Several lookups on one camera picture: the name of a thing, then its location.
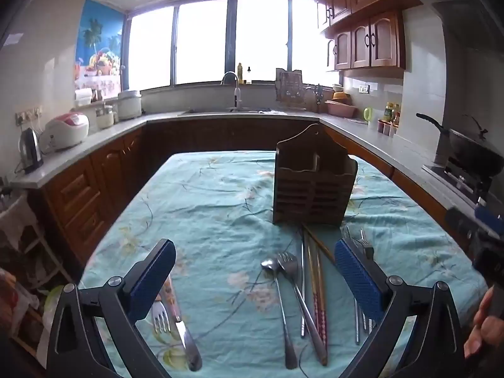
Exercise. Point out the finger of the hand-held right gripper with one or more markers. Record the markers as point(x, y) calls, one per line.
point(458, 222)
point(490, 220)

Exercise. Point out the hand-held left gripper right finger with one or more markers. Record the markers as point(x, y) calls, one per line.
point(358, 279)

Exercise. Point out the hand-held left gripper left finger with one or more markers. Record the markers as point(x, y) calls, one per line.
point(153, 279)

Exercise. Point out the wooden chopstick red end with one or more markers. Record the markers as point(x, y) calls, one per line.
point(322, 323)
point(314, 283)

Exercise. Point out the metal chopstick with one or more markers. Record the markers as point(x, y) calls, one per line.
point(302, 283)

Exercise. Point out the steel fork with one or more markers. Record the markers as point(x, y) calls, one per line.
point(299, 303)
point(357, 323)

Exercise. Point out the wooden utensil holder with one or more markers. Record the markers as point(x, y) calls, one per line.
point(311, 189)

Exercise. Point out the person's right hand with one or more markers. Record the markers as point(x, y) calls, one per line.
point(482, 330)

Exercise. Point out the gas stove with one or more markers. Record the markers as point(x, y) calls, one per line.
point(453, 177)

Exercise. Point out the brown wooden chopstick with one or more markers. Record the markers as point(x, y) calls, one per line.
point(321, 246)

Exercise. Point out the black wok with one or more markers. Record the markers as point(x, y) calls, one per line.
point(468, 153)

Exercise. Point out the steel spoon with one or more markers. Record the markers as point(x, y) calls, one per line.
point(281, 315)

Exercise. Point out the teal floral tablecloth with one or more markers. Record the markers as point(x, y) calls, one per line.
point(220, 212)

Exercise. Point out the grey stone countertop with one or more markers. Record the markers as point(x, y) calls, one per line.
point(386, 145)

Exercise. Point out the wooden lower cabinets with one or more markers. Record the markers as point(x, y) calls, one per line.
point(86, 193)

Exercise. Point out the wooden cabinets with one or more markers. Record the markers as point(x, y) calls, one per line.
point(378, 43)
point(86, 193)

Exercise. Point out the cooking oil bottles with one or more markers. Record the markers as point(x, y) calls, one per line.
point(390, 112)

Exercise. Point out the white metal shelf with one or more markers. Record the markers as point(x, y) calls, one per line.
point(23, 220)

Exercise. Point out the pink basin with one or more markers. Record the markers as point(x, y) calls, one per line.
point(340, 110)

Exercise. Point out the small white pot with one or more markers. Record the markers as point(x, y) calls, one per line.
point(105, 119)

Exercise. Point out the yellow bowl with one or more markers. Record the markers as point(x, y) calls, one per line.
point(341, 97)

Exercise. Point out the pink white rice cooker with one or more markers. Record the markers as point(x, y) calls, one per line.
point(65, 132)

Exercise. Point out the steel electric kettle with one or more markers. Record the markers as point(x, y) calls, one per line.
point(30, 151)

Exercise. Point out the steel kitchen sink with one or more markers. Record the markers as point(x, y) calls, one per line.
point(212, 111)

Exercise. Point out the knife block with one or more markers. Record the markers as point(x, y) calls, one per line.
point(319, 100)

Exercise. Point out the wooden upper cabinets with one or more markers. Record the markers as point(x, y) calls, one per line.
point(378, 43)

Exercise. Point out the range hood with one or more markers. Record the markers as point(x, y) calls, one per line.
point(464, 19)

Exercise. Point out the cutting board rack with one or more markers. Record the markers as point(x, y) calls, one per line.
point(290, 88)

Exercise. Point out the steel kitchen faucet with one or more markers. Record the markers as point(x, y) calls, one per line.
point(236, 90)

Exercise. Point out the yellow bottle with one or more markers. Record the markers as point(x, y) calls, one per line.
point(239, 75)

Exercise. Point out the clear soap bottle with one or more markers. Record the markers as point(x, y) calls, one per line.
point(248, 76)

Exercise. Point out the kitchen window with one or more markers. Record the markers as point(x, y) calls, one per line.
point(201, 43)

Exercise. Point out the tropical fruit print blind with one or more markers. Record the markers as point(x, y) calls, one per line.
point(98, 39)

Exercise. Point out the white wall switch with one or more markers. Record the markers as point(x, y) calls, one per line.
point(364, 89)

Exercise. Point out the wall power outlet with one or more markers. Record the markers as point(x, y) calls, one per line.
point(27, 115)

